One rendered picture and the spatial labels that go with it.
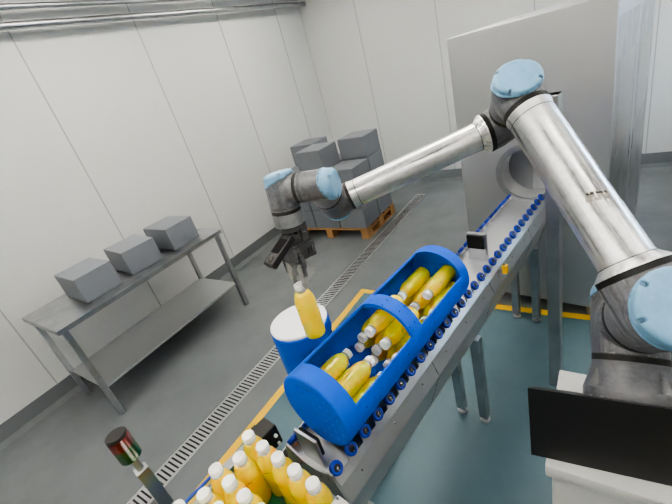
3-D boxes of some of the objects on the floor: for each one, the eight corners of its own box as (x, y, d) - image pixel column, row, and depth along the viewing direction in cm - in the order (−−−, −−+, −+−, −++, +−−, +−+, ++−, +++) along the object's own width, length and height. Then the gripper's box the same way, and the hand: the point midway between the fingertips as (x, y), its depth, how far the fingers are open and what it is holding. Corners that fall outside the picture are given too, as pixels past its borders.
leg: (542, 319, 286) (540, 245, 259) (539, 323, 282) (537, 249, 255) (533, 317, 290) (530, 244, 263) (531, 321, 286) (528, 248, 259)
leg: (469, 408, 235) (457, 328, 208) (465, 415, 232) (452, 335, 205) (460, 405, 239) (447, 326, 212) (456, 411, 235) (442, 332, 209)
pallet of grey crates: (395, 212, 541) (377, 127, 490) (369, 239, 485) (346, 146, 434) (326, 213, 610) (305, 139, 559) (297, 237, 554) (270, 157, 503)
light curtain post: (562, 380, 235) (562, 91, 162) (559, 387, 232) (558, 94, 159) (551, 377, 239) (546, 93, 167) (548, 384, 236) (542, 96, 163)
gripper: (314, 221, 118) (327, 281, 126) (289, 218, 126) (304, 276, 134) (293, 231, 113) (309, 294, 121) (269, 228, 120) (285, 287, 128)
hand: (299, 285), depth 125 cm, fingers closed on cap, 4 cm apart
